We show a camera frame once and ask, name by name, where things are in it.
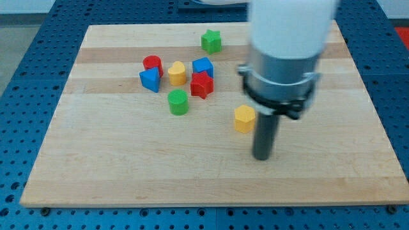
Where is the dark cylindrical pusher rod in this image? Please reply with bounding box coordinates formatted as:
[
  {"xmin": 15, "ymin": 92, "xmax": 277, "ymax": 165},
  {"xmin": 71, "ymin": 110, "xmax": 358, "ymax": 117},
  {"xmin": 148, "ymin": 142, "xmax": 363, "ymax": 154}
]
[{"xmin": 252, "ymin": 112, "xmax": 280, "ymax": 160}]

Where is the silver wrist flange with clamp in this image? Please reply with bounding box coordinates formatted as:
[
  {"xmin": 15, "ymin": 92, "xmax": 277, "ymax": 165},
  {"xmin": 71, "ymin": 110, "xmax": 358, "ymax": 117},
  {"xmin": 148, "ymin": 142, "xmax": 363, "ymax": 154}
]
[{"xmin": 237, "ymin": 45, "xmax": 321, "ymax": 119}]

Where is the yellow hexagon block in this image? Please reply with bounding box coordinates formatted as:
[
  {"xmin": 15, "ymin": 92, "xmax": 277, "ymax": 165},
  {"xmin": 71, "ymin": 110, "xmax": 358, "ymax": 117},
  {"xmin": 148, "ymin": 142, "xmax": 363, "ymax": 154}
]
[{"xmin": 234, "ymin": 105, "xmax": 256, "ymax": 134}]

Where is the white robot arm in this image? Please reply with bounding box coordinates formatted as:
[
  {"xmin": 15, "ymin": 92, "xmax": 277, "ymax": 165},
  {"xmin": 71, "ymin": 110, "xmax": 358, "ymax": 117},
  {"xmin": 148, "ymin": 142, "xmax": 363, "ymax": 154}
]
[{"xmin": 237, "ymin": 0, "xmax": 339, "ymax": 160}]

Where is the red star block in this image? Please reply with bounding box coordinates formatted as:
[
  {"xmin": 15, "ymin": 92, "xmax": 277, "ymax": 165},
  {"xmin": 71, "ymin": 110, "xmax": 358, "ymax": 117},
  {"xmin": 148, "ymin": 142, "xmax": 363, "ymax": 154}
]
[{"xmin": 190, "ymin": 71, "xmax": 214, "ymax": 99}]

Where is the green star block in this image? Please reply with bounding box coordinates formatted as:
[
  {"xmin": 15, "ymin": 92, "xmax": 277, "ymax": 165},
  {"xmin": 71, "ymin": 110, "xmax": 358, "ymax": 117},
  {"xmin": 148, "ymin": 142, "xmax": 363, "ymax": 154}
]
[{"xmin": 201, "ymin": 29, "xmax": 222, "ymax": 54}]

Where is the blue cube block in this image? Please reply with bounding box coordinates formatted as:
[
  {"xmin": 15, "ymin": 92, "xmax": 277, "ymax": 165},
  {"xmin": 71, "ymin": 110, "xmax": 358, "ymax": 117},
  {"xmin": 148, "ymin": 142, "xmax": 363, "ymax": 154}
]
[{"xmin": 192, "ymin": 57, "xmax": 214, "ymax": 78}]

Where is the green cylinder block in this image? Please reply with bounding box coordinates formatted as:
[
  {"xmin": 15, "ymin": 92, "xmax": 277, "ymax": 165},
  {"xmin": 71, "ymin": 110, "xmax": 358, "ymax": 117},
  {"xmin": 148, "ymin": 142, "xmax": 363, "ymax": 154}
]
[{"xmin": 167, "ymin": 89, "xmax": 189, "ymax": 116}]

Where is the yellow heart block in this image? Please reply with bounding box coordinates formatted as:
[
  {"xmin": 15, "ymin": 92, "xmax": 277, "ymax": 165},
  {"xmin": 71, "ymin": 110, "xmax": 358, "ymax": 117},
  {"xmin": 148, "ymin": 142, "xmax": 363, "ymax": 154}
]
[{"xmin": 167, "ymin": 61, "xmax": 187, "ymax": 86}]

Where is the wooden board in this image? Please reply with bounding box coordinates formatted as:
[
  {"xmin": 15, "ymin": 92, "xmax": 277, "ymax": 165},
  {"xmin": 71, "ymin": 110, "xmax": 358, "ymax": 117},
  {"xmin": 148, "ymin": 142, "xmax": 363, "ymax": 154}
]
[{"xmin": 20, "ymin": 22, "xmax": 408, "ymax": 208}]

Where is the blue triangle block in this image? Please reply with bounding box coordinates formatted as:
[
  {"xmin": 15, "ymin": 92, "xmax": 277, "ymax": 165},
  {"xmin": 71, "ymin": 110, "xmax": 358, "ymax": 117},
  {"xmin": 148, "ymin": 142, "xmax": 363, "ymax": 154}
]
[{"xmin": 139, "ymin": 67, "xmax": 160, "ymax": 93}]

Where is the red cylinder block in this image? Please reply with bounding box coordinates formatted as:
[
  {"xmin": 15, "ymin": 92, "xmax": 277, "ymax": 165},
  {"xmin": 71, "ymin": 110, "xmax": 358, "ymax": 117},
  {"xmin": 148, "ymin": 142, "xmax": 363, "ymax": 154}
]
[{"xmin": 143, "ymin": 55, "xmax": 164, "ymax": 77}]

